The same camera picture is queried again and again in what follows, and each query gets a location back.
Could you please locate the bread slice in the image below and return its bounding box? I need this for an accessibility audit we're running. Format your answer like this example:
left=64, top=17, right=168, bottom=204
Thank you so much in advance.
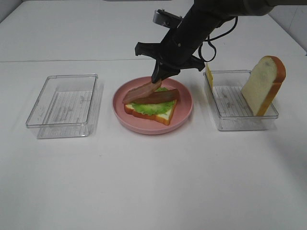
left=124, top=100, right=177, bottom=126
left=241, top=56, right=286, bottom=116

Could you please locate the green lettuce leaf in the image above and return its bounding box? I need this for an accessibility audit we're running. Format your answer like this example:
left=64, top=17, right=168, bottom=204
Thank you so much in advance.
left=125, top=99, right=176, bottom=115

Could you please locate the yellow cheese slice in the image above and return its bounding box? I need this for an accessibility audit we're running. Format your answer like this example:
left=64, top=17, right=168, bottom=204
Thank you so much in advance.
left=205, top=63, right=213, bottom=89

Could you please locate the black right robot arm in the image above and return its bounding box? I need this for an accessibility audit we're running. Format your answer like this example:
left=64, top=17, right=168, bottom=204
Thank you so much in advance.
left=135, top=0, right=274, bottom=83

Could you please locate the clear right plastic tray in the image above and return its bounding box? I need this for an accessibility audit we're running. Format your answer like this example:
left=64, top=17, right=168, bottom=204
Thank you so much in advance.
left=203, top=70, right=279, bottom=131

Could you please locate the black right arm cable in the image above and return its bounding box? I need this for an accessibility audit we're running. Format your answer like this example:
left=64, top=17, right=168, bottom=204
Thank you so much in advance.
left=198, top=16, right=238, bottom=63

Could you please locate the brown bacon strip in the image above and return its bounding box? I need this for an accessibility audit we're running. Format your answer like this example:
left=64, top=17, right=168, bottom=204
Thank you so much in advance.
left=133, top=89, right=180, bottom=104

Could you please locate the clear plastic tray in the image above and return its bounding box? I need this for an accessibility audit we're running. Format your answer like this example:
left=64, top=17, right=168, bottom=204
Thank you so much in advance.
left=25, top=74, right=103, bottom=139
left=203, top=70, right=279, bottom=131

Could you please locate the red bacon strip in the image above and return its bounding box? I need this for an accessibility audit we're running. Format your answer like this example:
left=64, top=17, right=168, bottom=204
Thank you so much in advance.
left=122, top=80, right=162, bottom=104

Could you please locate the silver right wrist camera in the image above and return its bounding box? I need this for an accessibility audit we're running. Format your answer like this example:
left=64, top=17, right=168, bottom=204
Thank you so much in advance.
left=153, top=9, right=182, bottom=29

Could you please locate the pink round plate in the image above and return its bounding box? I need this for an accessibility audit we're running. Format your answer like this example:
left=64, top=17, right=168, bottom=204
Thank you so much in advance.
left=112, top=77, right=193, bottom=135

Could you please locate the clear left plastic tray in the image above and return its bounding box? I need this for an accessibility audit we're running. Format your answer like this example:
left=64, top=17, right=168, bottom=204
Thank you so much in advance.
left=25, top=74, right=103, bottom=139

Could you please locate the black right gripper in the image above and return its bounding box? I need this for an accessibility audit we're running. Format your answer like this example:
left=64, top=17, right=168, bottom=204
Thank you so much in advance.
left=135, top=26, right=204, bottom=83

